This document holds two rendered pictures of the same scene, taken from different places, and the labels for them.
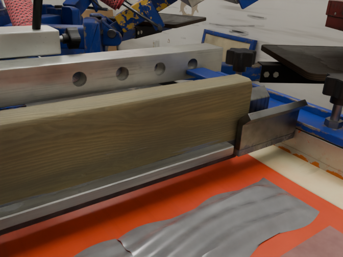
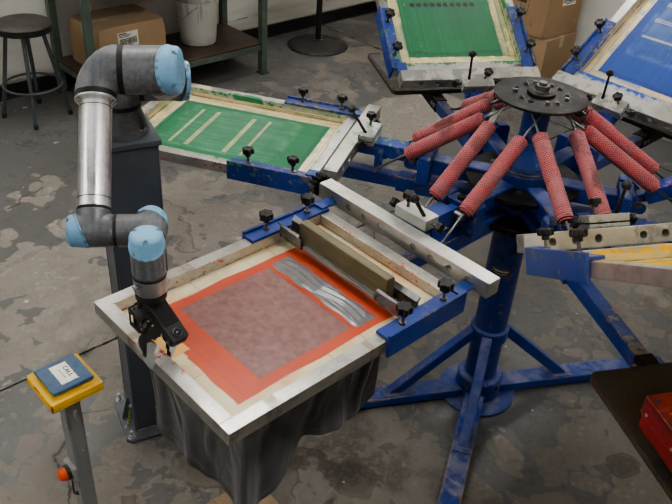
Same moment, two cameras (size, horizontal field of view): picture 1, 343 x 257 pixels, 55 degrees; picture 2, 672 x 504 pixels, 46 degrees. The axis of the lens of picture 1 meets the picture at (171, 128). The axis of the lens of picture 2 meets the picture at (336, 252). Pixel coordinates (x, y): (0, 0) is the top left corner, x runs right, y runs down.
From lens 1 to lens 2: 203 cm
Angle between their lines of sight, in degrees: 69
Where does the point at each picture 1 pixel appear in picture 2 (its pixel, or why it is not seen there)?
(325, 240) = (342, 325)
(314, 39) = not seen: outside the picture
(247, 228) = (340, 307)
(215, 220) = (342, 300)
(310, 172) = not seen: hidden behind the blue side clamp
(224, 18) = not seen: outside the picture
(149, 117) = (354, 263)
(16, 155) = (327, 248)
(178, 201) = (352, 295)
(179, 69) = (459, 276)
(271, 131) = (390, 306)
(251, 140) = (382, 301)
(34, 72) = (398, 232)
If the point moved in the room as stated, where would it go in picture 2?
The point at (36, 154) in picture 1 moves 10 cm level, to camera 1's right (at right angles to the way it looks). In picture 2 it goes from (330, 251) to (334, 272)
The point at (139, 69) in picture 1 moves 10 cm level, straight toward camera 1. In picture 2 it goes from (438, 260) to (404, 263)
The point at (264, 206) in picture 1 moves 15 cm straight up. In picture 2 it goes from (353, 312) to (357, 266)
